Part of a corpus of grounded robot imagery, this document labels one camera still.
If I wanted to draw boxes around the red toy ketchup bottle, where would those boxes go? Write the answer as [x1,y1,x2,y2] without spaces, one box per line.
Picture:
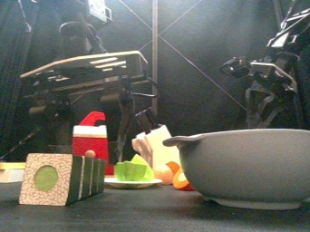
[71,111,115,176]

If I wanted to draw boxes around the pale wooden knife block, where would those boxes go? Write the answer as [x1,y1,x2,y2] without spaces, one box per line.
[131,124,182,174]

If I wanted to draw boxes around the green toy lettuce leaf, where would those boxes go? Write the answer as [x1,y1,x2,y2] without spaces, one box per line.
[113,153,157,183]

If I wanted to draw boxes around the yellow flat board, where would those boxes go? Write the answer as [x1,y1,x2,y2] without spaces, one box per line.
[0,161,27,170]

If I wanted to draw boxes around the small white plate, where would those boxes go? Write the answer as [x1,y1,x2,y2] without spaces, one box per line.
[103,176,165,190]

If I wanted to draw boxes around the box with green circle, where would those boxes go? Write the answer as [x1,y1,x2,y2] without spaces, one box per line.
[19,152,107,207]

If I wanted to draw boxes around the beige toy egg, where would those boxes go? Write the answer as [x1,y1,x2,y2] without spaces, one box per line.
[154,163,175,186]

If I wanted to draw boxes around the white flat block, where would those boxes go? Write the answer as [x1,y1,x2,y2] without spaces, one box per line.
[0,169,27,184]

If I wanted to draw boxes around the large grey mixing bowl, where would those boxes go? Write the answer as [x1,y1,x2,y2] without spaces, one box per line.
[162,128,310,211]

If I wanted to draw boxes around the orange toy pepper piece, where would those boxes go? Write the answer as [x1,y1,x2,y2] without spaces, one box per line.
[165,160,197,192]

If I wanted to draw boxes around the black-handled toy cleaver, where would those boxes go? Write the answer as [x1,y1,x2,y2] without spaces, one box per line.
[134,108,163,135]

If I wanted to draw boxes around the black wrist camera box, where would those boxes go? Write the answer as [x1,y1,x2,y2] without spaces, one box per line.
[220,55,253,80]

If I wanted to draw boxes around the thin diagonal brace wire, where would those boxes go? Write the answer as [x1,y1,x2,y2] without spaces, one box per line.
[137,0,204,52]
[118,0,249,111]

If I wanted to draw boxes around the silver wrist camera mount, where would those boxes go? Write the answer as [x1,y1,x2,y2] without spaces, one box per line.
[85,0,114,24]

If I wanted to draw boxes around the vertical metal frame pole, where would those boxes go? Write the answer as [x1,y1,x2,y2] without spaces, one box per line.
[150,0,161,117]

